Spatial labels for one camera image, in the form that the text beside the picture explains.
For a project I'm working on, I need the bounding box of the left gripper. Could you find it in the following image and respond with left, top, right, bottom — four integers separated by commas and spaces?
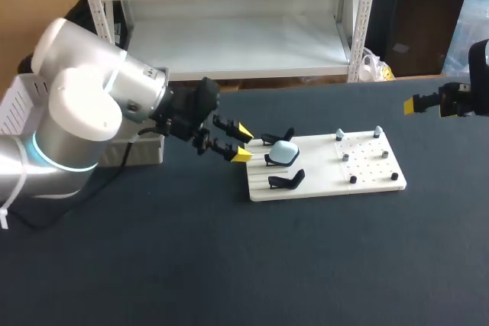
150, 76, 255, 164

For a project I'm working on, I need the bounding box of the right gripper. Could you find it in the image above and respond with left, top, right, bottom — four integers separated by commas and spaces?
403, 38, 489, 118

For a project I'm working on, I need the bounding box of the pale blue earbud case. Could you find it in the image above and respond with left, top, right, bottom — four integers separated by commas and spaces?
268, 140, 300, 168

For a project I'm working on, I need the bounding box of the white plate with black stands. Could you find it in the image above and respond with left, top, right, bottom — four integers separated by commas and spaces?
245, 125, 407, 202

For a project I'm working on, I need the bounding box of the white plastic bag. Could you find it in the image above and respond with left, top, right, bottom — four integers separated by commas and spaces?
358, 47, 395, 83

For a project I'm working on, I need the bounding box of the dark cabinet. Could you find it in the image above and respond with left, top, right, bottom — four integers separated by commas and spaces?
364, 0, 478, 78

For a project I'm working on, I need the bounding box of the large clear water bottle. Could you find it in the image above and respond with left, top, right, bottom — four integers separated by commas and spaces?
442, 0, 489, 77

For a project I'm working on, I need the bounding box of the white metal shelf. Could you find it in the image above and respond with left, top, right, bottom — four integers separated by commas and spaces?
77, 0, 380, 83

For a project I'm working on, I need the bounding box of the black cable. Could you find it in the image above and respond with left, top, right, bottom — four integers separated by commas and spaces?
14, 124, 164, 228

